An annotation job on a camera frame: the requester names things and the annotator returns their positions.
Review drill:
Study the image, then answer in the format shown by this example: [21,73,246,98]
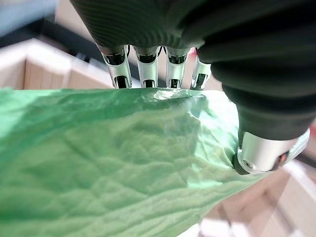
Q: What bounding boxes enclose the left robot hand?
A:
[70,0,316,176]

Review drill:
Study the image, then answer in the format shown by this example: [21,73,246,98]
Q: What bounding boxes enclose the light wooden shelf crate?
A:
[0,38,117,91]

